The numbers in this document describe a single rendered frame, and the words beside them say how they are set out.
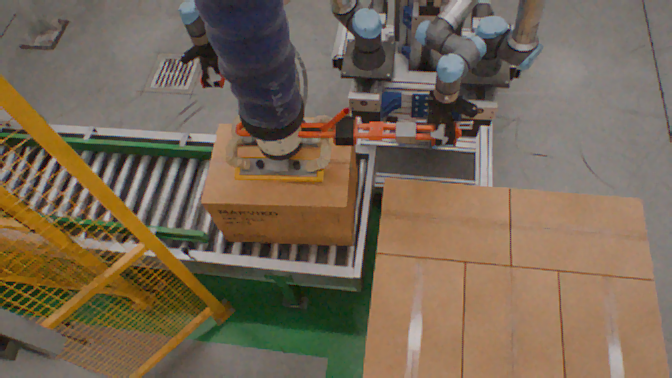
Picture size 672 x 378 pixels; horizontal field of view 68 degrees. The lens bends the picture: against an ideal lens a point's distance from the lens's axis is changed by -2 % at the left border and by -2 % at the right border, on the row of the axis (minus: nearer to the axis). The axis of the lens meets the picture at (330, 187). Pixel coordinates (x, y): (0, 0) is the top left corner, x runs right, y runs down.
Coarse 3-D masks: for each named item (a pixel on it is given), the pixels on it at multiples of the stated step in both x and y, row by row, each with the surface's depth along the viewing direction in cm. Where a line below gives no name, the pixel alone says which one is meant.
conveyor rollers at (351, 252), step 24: (0, 144) 286; (0, 168) 278; (24, 168) 279; (48, 168) 275; (96, 168) 272; (144, 168) 269; (192, 168) 266; (360, 168) 256; (24, 192) 269; (72, 192) 267; (120, 192) 264; (168, 192) 260; (360, 192) 249; (72, 216) 258; (96, 216) 259; (144, 216) 255; (192, 216) 251; (360, 216) 244; (120, 240) 251; (168, 240) 246
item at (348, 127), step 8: (344, 120) 184; (352, 120) 184; (336, 128) 183; (344, 128) 183; (352, 128) 182; (336, 136) 180; (344, 136) 180; (352, 136) 180; (336, 144) 184; (344, 144) 183; (352, 144) 183
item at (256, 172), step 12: (240, 156) 196; (252, 156) 196; (252, 168) 192; (264, 168) 192; (288, 168) 191; (300, 168) 190; (324, 168) 190; (276, 180) 191; (288, 180) 190; (300, 180) 189; (312, 180) 188
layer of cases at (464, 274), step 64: (384, 192) 248; (448, 192) 245; (512, 192) 242; (384, 256) 232; (448, 256) 229; (512, 256) 226; (576, 256) 224; (640, 256) 221; (384, 320) 218; (448, 320) 215; (512, 320) 213; (576, 320) 210; (640, 320) 208
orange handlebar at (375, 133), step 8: (240, 128) 188; (320, 128) 186; (360, 128) 184; (368, 128) 184; (376, 128) 182; (384, 128) 183; (392, 128) 182; (416, 128) 181; (424, 128) 181; (248, 136) 187; (304, 136) 184; (312, 136) 184; (320, 136) 184; (328, 136) 183; (360, 136) 182; (368, 136) 181; (376, 136) 181; (384, 136) 181; (392, 136) 180; (416, 136) 179; (424, 136) 179
